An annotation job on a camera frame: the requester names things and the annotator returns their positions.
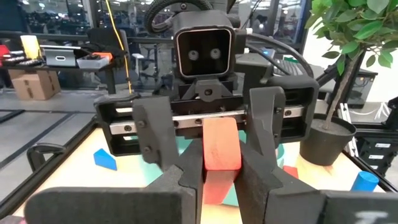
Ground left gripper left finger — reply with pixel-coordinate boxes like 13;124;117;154
24;138;205;224

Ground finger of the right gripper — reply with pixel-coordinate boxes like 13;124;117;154
131;95;180;172
246;86;287;170

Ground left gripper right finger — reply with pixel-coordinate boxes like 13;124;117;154
233;140;398;224

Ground red block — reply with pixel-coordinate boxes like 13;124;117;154
282;165;300;180
201;116;243;206

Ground teal plastic bin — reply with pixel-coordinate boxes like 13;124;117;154
136;129;285;208

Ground blue wedge block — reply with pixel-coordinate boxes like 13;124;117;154
93;147;118;171

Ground black keyboard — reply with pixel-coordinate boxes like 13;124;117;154
273;58;305;77

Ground blue cylinder block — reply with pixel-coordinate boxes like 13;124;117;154
350;170;380;193

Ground orange tool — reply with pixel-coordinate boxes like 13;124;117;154
92;52;113;61

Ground white tray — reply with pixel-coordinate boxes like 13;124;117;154
76;55;110;70

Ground black computer case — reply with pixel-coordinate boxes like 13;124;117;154
346;68;379;110

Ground black office chair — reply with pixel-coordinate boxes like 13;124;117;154
86;27;131;91

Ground silver metal device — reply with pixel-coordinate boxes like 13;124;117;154
40;45;82;68

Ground artificial potted plant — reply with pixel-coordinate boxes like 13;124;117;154
299;0;398;167

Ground cardboard box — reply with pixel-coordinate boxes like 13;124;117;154
7;68;62;101

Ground yellow rectangular object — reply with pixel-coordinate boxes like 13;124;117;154
20;34;42;60

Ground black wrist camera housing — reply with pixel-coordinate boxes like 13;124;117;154
172;10;238;80

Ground black camera cable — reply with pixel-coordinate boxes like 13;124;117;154
245;30;315;78

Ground yellow extension cable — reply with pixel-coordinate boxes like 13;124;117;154
104;0;133;94

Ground black metal handle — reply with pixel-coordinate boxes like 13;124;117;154
26;142;68;172

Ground black corrugated cable conduit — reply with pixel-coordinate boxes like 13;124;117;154
144;0;215;35

